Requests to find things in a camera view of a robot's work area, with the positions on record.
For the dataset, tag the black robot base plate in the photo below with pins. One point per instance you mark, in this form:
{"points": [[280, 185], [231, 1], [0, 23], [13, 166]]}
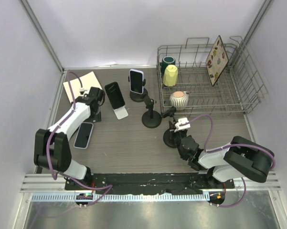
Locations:
{"points": [[156, 183]]}

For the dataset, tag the white slotted cable duct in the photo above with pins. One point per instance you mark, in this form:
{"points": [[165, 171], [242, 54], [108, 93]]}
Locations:
{"points": [[80, 197]]}

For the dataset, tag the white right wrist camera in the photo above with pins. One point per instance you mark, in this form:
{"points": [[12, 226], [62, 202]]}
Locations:
{"points": [[182, 124]]}

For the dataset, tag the black round-base phone stand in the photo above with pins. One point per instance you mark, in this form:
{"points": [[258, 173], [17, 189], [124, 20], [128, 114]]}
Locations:
{"points": [[151, 118]]}

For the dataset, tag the black phone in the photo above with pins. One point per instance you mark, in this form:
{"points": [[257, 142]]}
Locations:
{"points": [[115, 95]]}

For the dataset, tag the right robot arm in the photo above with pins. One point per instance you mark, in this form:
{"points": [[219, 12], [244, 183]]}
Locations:
{"points": [[238, 159]]}

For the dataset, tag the lilac-case phone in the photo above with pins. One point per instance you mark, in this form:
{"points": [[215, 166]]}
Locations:
{"points": [[83, 136], [136, 78]]}

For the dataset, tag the white folding phone stand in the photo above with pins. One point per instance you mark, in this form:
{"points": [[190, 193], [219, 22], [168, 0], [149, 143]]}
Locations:
{"points": [[121, 113]]}

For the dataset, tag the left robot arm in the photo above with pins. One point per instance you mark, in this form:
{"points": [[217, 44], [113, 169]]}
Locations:
{"points": [[51, 148]]}

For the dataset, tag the striped white ceramic bowl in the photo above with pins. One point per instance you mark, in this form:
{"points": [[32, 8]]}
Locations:
{"points": [[179, 99]]}

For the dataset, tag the yellow faceted cup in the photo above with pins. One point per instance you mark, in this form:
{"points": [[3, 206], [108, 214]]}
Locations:
{"points": [[170, 75]]}

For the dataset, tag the dark green mug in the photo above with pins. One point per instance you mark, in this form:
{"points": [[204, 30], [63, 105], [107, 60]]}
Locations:
{"points": [[168, 62]]}

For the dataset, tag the grey wire dish rack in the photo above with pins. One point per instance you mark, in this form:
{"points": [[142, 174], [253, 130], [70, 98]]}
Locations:
{"points": [[238, 90]]}

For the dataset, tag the white square plate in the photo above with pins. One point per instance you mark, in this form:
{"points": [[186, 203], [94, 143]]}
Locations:
{"points": [[86, 82]]}

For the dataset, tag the floral square plate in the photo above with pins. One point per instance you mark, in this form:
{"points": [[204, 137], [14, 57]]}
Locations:
{"points": [[216, 61]]}

